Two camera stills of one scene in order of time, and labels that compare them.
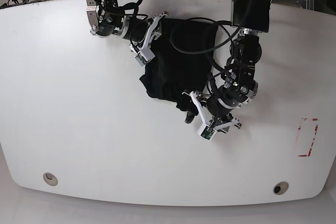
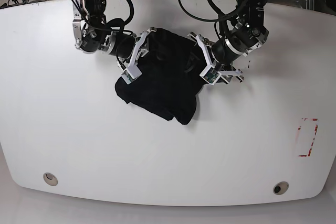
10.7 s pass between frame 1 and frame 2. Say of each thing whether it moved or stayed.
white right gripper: moved
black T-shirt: moved
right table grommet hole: stayed
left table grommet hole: stayed
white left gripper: moved
